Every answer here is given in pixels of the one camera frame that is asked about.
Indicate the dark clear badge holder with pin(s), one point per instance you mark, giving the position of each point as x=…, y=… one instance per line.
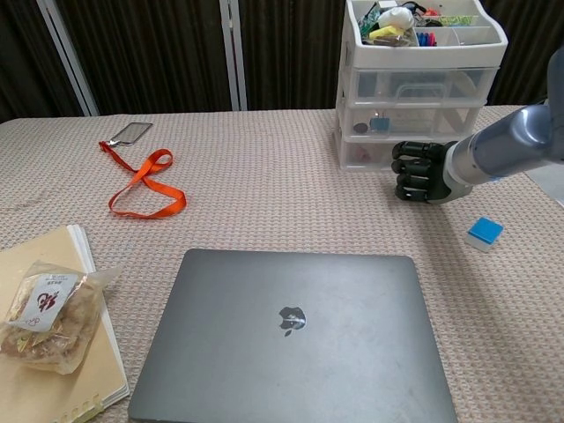
x=132, y=132

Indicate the dark round coin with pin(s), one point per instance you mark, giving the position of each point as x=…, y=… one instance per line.
x=361, y=128

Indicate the blue binder clip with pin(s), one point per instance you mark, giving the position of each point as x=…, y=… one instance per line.
x=379, y=124

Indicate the beige notebook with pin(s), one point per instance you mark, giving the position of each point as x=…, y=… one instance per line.
x=97, y=365

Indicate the coloured marker set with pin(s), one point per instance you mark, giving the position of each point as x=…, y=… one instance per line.
x=426, y=39

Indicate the green printed card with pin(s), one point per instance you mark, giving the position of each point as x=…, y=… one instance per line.
x=369, y=22

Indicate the grey laptop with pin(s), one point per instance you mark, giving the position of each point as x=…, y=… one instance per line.
x=291, y=352

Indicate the clear lowest drawer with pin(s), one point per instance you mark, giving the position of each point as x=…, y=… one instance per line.
x=374, y=154

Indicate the brown flat item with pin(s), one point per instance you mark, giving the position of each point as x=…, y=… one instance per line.
x=390, y=42

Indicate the pink patterned tablecloth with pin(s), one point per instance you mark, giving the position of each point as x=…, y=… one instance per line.
x=286, y=198

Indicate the bagged snack with red print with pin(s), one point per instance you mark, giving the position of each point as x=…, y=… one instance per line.
x=53, y=326

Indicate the small pink item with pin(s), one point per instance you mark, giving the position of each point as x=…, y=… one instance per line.
x=363, y=154

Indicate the white frame post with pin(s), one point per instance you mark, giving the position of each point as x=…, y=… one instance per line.
x=232, y=53
x=70, y=61

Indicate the dark curtain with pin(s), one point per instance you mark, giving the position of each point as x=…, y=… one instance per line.
x=154, y=53

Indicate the grey clear plastic sheet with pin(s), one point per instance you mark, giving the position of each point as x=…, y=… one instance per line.
x=551, y=183

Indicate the green patterned packet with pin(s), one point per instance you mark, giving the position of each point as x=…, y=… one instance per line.
x=456, y=20

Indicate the white plastic drawer organiser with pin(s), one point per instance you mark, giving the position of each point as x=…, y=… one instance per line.
x=423, y=55

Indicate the blue white cube block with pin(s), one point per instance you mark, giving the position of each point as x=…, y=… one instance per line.
x=484, y=231

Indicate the small orange item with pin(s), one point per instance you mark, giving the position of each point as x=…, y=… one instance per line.
x=432, y=13

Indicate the clear middle drawer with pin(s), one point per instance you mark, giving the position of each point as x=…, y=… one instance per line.
x=432, y=119

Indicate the yellow plastic item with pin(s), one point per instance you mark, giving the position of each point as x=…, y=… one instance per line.
x=383, y=32

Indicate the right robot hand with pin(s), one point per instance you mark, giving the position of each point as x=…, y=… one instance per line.
x=423, y=172

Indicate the white crumpled ball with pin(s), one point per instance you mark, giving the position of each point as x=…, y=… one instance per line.
x=396, y=18

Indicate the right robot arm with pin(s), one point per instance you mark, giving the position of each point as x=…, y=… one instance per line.
x=506, y=141

